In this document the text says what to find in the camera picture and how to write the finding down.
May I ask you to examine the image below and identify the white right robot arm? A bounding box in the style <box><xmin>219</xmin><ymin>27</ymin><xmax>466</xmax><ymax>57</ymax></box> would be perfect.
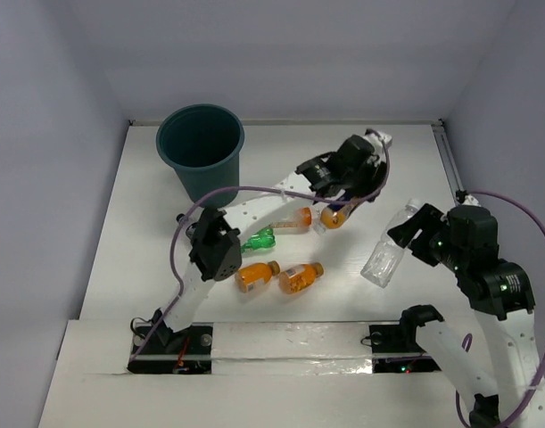
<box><xmin>387</xmin><ymin>204</ymin><xmax>545</xmax><ymax>427</ymax></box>

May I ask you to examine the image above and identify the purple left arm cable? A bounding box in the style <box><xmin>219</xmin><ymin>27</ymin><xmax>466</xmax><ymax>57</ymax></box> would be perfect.
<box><xmin>128</xmin><ymin>128</ymin><xmax>392</xmax><ymax>362</ymax></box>

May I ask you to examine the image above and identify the small orange patterned bottle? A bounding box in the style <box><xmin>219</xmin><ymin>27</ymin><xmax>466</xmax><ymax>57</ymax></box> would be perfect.
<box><xmin>278</xmin><ymin>262</ymin><xmax>325</xmax><ymax>294</ymax></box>

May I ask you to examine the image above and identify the orange blue label bottle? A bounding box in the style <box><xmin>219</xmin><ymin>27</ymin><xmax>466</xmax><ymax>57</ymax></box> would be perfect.
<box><xmin>318</xmin><ymin>194</ymin><xmax>362</xmax><ymax>230</ymax></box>

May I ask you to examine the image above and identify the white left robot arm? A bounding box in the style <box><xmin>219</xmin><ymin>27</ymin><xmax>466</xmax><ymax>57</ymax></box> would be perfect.
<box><xmin>146</xmin><ymin>128</ymin><xmax>392</xmax><ymax>352</ymax></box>

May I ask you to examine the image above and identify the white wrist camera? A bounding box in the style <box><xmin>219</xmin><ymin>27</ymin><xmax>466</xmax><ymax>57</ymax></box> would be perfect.
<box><xmin>455</xmin><ymin>190</ymin><xmax>481</xmax><ymax>207</ymax></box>
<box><xmin>363</xmin><ymin>128</ymin><xmax>392</xmax><ymax>149</ymax></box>

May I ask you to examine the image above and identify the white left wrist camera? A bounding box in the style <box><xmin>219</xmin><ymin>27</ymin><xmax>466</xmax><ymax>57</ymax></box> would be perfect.
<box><xmin>363</xmin><ymin>128</ymin><xmax>392</xmax><ymax>149</ymax></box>

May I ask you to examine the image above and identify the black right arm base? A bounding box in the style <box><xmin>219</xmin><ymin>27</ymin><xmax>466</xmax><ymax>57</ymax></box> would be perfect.
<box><xmin>360</xmin><ymin>305</ymin><xmax>444</xmax><ymax>375</ymax></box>

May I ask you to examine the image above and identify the dark teal plastic bin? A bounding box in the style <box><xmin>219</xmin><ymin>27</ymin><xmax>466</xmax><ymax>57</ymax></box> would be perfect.
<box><xmin>155</xmin><ymin>104</ymin><xmax>244</xmax><ymax>202</ymax></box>

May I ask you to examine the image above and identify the small clear blue-label bottle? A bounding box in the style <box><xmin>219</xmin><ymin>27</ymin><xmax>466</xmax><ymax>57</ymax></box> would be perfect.
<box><xmin>176</xmin><ymin>213</ymin><xmax>197</xmax><ymax>235</ymax></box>

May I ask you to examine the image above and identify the long orange label bottle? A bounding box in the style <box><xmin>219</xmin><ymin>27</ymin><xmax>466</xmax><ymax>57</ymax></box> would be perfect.
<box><xmin>268</xmin><ymin>207</ymin><xmax>326</xmax><ymax>235</ymax></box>

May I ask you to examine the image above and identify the green plastic bottle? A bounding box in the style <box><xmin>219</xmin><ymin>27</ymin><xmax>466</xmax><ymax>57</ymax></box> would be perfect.
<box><xmin>241</xmin><ymin>227</ymin><xmax>276</xmax><ymax>253</ymax></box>

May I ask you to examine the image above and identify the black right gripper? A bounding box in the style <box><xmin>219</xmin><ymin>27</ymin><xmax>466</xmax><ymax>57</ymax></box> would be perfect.
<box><xmin>387</xmin><ymin>202</ymin><xmax>467</xmax><ymax>271</ymax></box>

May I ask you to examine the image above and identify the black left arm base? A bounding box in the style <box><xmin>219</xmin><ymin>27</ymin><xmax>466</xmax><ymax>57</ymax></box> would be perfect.
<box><xmin>128</xmin><ymin>309</ymin><xmax>213</xmax><ymax>375</ymax></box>

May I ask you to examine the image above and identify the clear plastic bottle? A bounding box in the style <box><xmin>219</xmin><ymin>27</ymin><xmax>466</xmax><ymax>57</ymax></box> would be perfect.
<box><xmin>360</xmin><ymin>198</ymin><xmax>423</xmax><ymax>288</ymax></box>

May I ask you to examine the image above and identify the small orange juice bottle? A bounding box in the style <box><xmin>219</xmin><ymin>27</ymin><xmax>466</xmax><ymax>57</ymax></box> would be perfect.
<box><xmin>235</xmin><ymin>260</ymin><xmax>280</xmax><ymax>293</ymax></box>

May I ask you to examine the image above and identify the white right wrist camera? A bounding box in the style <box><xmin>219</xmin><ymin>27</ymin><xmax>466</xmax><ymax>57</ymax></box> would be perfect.
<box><xmin>455</xmin><ymin>190</ymin><xmax>481</xmax><ymax>207</ymax></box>

